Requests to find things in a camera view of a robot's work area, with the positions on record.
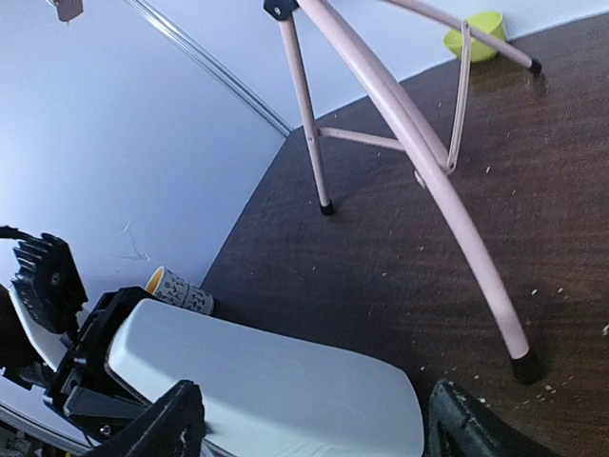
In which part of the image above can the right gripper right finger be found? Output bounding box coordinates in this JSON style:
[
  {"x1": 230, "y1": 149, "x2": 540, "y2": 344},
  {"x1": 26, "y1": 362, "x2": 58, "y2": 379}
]
[{"x1": 427, "y1": 379, "x2": 557, "y2": 456}]

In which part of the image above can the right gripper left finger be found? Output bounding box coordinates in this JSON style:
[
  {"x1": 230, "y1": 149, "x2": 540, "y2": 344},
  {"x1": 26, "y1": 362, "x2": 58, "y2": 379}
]
[{"x1": 87, "y1": 380, "x2": 206, "y2": 457}]

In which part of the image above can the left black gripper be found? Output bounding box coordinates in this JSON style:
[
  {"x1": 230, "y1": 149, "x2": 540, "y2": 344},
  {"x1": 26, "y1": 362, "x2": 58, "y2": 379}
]
[{"x1": 44, "y1": 287, "x2": 152, "y2": 441}]

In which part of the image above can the white metronome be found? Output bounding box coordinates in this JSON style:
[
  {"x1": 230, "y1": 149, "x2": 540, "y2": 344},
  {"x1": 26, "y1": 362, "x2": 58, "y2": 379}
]
[{"x1": 107, "y1": 299, "x2": 424, "y2": 456}]

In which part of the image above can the pink folding music stand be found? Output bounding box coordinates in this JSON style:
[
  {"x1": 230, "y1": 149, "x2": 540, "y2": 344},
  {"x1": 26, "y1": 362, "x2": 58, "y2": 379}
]
[{"x1": 264, "y1": 1, "x2": 542, "y2": 386}]

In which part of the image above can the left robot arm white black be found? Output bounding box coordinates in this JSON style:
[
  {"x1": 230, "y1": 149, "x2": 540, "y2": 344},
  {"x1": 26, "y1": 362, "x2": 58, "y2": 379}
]
[{"x1": 1, "y1": 286, "x2": 150, "y2": 451}]

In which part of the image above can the white patterned mug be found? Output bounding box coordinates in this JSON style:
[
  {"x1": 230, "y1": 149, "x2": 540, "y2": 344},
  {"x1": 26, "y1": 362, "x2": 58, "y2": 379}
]
[{"x1": 145, "y1": 267, "x2": 215, "y2": 315}]

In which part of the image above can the yellow-green plastic bowl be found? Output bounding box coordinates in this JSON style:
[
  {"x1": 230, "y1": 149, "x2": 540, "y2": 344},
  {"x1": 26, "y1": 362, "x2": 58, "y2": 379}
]
[{"x1": 442, "y1": 10, "x2": 508, "y2": 63}]

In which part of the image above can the left aluminium corner post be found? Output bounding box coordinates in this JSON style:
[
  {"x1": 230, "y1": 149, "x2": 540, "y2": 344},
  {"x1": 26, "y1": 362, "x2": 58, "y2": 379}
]
[{"x1": 125, "y1": 0, "x2": 292, "y2": 138}]

